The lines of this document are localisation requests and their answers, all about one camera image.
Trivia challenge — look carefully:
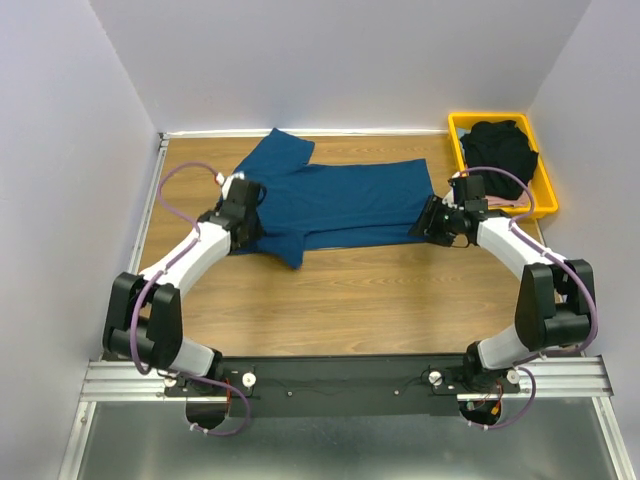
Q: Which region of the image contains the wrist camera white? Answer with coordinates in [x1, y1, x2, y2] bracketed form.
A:
[216, 172, 267, 209]
[444, 174, 488, 213]

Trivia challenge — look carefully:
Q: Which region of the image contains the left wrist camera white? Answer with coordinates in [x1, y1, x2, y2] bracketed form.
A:
[216, 172, 267, 209]

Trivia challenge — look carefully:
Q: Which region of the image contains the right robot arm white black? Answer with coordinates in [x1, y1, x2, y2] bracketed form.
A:
[409, 167, 598, 392]

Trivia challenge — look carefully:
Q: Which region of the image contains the pink t shirt in bin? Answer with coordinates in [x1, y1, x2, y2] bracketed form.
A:
[486, 190, 531, 210]

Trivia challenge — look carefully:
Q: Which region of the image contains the aluminium frame rail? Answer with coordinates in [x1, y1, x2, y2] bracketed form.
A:
[59, 132, 634, 480]

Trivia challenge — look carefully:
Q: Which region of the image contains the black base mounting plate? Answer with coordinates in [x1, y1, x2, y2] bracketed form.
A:
[164, 354, 519, 426]

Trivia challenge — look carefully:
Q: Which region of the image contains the black t shirt in bin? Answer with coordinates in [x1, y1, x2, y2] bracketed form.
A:
[460, 120, 538, 202]

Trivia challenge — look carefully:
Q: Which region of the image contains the yellow plastic bin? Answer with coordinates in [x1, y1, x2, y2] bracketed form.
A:
[447, 112, 558, 219]

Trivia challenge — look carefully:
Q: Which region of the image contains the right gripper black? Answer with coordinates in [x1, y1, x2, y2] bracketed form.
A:
[406, 194, 463, 248]

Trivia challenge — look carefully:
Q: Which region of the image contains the blue t shirt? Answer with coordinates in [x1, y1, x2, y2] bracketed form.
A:
[235, 129, 434, 269]

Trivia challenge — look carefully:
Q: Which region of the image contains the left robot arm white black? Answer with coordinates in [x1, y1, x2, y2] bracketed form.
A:
[102, 174, 267, 395]

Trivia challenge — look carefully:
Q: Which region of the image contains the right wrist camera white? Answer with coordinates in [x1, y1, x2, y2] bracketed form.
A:
[444, 174, 488, 213]

